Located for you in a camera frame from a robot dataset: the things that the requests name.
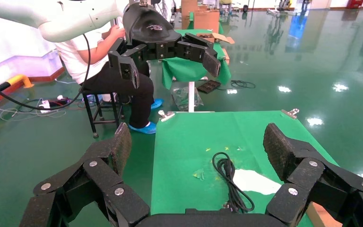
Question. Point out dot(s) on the silver binder clip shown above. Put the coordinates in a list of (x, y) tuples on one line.
[(290, 113), (165, 116)]

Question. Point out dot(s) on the person forearm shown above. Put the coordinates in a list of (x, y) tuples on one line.
[(101, 49)]

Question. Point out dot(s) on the white power strip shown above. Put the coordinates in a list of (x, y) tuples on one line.
[(44, 105)]

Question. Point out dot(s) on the blue shoe cover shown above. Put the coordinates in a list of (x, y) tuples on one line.
[(144, 128), (157, 104)]

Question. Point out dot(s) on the red cabinet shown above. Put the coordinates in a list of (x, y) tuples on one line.
[(354, 3)]

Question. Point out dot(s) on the flattened cardboard piece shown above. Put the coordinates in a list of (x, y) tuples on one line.
[(219, 37)]

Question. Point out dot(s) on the clear plastic bag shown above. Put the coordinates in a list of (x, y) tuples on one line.
[(186, 99)]

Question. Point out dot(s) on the person hand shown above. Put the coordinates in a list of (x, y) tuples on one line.
[(118, 32)]

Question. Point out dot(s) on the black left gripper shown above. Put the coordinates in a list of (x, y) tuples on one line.
[(150, 33)]

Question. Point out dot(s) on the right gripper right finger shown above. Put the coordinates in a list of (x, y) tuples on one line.
[(306, 175)]

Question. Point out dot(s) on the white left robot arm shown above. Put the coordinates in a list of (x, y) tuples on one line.
[(59, 15)]

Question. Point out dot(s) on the seated person white shirt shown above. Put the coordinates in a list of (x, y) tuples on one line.
[(72, 59)]

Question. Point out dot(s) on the tall brown cardboard box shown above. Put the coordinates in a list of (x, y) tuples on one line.
[(188, 12)]

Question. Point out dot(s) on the yellow black floor barrier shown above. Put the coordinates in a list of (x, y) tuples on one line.
[(18, 80)]

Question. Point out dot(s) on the black plastic tray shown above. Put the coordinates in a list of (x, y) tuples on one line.
[(208, 86)]

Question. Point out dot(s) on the black metal stool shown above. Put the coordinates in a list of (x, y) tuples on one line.
[(90, 116)]

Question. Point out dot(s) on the wide brown cardboard box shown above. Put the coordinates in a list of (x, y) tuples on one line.
[(206, 21)]

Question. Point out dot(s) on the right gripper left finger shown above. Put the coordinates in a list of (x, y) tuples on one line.
[(100, 178)]

